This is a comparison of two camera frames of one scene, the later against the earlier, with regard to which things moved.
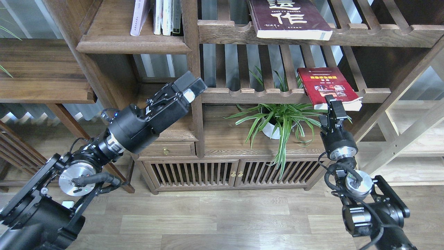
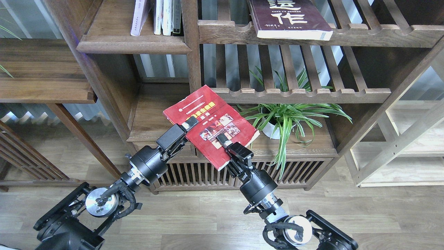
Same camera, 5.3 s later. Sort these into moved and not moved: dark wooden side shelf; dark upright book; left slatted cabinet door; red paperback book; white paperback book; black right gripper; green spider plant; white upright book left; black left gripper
Moved: black right gripper; black left gripper; red paperback book
Not moved: left slatted cabinet door; dark upright book; dark wooden side shelf; white upright book left; white paperback book; green spider plant
